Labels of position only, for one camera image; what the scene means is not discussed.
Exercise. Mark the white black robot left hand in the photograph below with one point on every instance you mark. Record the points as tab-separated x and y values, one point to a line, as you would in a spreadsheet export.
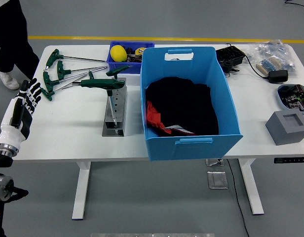
12	133

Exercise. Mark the grey metal tool stand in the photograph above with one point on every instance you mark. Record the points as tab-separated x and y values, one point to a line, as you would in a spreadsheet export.
118	103

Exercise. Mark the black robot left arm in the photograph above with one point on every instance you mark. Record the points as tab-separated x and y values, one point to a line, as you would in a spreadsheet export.
4	190

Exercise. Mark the large light blue box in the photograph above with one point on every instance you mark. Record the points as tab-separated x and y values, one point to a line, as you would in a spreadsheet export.
191	148

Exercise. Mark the white table leg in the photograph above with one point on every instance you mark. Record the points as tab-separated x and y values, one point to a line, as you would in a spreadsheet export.
252	187
81	190

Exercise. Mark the person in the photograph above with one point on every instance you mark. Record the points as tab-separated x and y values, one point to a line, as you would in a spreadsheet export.
9	29

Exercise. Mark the small dark blue bin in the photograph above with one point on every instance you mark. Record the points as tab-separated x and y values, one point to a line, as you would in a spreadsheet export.
122	66

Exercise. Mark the red cloth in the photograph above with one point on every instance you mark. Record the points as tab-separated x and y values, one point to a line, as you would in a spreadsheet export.
153	113

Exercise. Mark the dark hardware pieces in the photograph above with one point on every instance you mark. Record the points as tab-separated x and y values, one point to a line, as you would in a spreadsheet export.
133	58

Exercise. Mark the yellow tape measure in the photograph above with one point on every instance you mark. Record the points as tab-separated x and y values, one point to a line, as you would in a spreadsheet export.
139	51

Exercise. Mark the black cloth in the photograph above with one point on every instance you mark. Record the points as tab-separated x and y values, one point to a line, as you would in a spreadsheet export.
181	103

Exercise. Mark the small metal floor plate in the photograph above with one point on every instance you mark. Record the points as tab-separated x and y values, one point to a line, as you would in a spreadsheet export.
213	162

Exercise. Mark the square metal floor plate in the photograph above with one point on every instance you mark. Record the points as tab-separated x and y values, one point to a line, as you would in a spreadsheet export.
217	180

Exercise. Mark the black plastic tray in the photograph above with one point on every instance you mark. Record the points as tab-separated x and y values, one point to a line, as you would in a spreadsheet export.
229	55

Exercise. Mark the beige resistor tape strip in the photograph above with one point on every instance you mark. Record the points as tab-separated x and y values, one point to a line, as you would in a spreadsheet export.
268	65

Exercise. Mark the clear plastic component bags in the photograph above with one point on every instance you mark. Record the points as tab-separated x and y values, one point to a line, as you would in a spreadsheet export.
270	49

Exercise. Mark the black power adapter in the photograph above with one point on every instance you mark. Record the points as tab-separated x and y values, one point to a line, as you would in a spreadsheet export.
277	76

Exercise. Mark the grey block with square recess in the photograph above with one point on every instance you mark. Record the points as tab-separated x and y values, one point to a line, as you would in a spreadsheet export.
287	133

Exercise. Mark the black table control panel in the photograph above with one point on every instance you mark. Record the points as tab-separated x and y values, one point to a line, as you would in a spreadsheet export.
290	160

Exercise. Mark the light blue parts dish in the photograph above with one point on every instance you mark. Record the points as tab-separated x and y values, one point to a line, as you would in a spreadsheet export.
293	97

